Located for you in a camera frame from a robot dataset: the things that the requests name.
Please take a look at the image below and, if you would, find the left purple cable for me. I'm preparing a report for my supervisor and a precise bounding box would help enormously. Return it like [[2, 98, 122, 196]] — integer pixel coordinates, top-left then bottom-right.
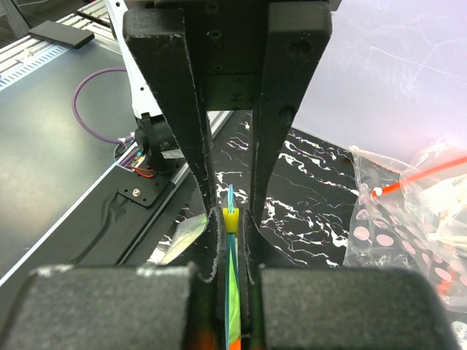
[[72, 67, 139, 172]]

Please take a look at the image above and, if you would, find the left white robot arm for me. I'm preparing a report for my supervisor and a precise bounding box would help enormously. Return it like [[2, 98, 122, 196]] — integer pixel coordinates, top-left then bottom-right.
[[106, 1, 339, 220]]

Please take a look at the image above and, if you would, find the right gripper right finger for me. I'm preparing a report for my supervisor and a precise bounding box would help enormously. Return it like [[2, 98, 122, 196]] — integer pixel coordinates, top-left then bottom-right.
[[238, 210, 458, 349]]

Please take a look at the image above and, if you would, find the aluminium frame rail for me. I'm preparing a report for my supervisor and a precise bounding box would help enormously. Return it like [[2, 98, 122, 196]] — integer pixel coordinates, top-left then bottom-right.
[[1, 1, 120, 90]]

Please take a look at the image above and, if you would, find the orange carrot toy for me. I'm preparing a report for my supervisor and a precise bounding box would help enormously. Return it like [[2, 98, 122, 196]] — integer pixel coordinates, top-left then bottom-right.
[[186, 321, 266, 349]]

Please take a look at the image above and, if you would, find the black marble pattern mat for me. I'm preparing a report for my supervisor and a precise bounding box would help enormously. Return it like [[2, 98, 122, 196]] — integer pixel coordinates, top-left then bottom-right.
[[145, 109, 467, 271]]

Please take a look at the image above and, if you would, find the clear blue-zipper bag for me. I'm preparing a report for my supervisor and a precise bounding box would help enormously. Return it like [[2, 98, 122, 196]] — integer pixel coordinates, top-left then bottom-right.
[[156, 182, 245, 350]]

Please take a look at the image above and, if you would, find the bag of white discs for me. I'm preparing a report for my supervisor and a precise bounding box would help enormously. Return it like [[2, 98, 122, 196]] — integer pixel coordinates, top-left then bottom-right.
[[425, 176, 466, 257]]

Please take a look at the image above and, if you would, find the clear red-zipper bag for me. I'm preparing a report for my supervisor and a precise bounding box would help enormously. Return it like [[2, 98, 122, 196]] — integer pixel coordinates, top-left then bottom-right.
[[367, 139, 466, 201]]

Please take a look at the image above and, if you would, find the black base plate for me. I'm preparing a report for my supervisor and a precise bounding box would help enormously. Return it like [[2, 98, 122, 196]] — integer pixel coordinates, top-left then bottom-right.
[[0, 160, 205, 285]]

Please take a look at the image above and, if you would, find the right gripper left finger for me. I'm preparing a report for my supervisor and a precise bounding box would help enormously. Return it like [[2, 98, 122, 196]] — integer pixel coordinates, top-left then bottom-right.
[[0, 207, 229, 350]]

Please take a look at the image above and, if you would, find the clear orange-zipper bag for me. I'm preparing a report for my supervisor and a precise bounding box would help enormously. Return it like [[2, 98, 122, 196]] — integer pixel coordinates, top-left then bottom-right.
[[344, 146, 466, 313]]

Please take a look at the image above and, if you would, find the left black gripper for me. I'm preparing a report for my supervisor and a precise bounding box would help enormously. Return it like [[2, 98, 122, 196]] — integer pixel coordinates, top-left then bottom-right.
[[123, 0, 340, 219]]

